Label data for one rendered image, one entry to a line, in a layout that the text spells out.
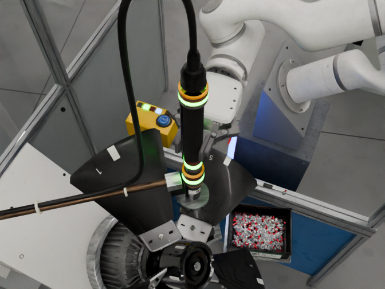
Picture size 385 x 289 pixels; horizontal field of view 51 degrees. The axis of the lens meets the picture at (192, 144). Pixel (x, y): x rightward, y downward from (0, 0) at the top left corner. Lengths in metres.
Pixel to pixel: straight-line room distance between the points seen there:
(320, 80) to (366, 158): 1.48
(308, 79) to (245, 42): 0.58
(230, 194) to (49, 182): 0.48
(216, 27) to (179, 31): 2.49
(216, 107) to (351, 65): 0.65
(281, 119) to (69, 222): 0.76
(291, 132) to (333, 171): 1.22
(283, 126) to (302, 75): 0.19
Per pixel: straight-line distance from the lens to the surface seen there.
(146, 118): 1.39
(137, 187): 0.79
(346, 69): 1.30
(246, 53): 0.80
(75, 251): 1.13
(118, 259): 1.09
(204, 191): 0.88
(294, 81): 1.39
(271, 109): 1.38
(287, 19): 0.75
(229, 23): 0.77
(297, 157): 1.52
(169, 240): 1.01
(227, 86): 0.75
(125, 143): 0.91
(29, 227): 1.07
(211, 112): 0.72
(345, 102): 2.98
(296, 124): 1.43
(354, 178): 2.66
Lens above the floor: 2.20
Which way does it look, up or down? 58 degrees down
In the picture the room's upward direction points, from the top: straight up
